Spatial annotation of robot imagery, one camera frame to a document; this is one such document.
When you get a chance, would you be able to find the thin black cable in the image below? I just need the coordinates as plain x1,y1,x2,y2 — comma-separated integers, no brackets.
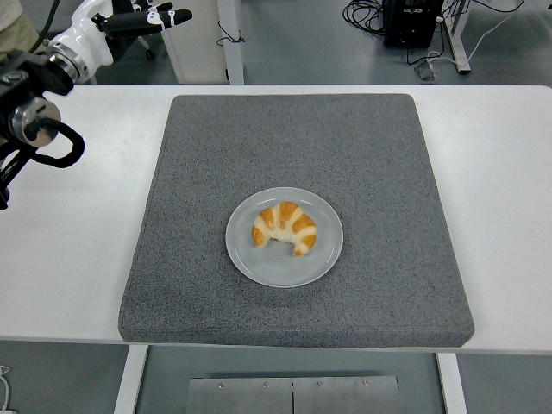
216,21,246,47

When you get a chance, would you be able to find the clear plastic holder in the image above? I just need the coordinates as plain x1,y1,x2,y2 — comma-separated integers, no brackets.
414,60,440,82

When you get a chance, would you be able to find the white table leg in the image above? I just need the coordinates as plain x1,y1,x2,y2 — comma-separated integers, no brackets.
112,344,148,414
436,352,469,414

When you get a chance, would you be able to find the grey metal plate with screws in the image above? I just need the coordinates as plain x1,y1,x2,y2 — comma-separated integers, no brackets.
188,375,400,414

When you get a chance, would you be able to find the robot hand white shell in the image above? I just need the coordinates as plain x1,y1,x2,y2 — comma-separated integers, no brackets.
46,0,194,70

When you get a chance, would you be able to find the black computer case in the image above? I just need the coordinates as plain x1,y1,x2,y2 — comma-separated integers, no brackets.
382,0,445,49

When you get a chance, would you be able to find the black cable bundle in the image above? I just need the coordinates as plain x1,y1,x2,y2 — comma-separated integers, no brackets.
342,0,387,35

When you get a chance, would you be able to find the white floor cable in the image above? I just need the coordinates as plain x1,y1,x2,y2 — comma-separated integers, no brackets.
0,365,18,414

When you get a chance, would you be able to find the golden croissant bread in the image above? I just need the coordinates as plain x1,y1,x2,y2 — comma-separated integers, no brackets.
251,201,318,258

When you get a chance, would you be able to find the grey speckled mat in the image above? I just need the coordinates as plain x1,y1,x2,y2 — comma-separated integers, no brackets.
116,93,476,348

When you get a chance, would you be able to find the person in beige clothing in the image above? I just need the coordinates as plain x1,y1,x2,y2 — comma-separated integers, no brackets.
0,0,40,60

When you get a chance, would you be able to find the pale grey round plate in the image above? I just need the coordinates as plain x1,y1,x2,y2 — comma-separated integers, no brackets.
225,185,345,289

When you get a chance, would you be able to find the white desk leg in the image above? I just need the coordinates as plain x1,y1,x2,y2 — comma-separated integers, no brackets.
443,0,472,75

